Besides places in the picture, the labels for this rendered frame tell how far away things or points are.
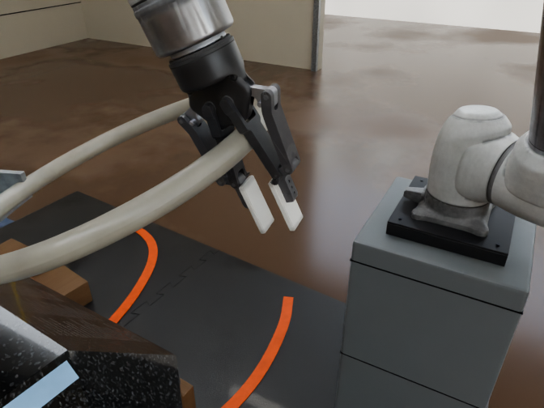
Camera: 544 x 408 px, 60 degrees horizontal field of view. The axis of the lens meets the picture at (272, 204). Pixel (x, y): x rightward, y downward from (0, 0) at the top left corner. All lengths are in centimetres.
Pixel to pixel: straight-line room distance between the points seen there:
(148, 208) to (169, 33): 17
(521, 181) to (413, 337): 49
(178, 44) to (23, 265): 26
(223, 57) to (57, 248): 25
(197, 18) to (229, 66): 6
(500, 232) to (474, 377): 37
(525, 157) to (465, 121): 17
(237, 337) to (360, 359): 71
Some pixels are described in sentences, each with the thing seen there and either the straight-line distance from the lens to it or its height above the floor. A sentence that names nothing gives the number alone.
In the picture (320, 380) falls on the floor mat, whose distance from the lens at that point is 187.
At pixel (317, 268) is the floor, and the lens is 236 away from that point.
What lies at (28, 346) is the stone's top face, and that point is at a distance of 99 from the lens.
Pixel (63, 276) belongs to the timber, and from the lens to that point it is 229.
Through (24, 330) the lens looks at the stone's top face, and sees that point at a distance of 102.
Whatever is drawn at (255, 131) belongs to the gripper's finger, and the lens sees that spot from 52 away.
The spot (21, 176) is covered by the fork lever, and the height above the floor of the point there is 111.
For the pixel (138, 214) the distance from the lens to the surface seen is 47.
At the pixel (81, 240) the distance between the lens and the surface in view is 48.
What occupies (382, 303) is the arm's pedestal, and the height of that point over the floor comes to 63.
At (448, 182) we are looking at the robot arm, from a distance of 117.
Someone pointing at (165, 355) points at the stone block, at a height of 61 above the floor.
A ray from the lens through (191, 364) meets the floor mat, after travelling 193.
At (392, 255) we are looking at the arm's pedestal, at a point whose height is 79.
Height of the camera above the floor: 148
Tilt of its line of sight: 31 degrees down
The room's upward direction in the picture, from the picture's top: straight up
